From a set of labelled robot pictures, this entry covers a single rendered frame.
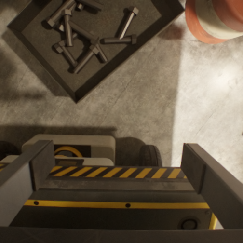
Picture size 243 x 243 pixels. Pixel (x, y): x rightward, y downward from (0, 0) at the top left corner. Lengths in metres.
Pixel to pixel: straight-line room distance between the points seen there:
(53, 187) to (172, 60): 0.48
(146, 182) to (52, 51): 0.40
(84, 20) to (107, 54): 0.10
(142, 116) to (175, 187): 0.32
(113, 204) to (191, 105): 0.43
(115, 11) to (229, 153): 0.61
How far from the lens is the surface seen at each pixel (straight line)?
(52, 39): 0.52
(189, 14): 0.60
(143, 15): 0.51
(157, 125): 0.60
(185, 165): 0.17
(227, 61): 0.67
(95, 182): 0.30
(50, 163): 0.17
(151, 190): 0.32
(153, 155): 0.50
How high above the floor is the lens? 0.56
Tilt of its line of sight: 75 degrees down
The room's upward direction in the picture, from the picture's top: 178 degrees clockwise
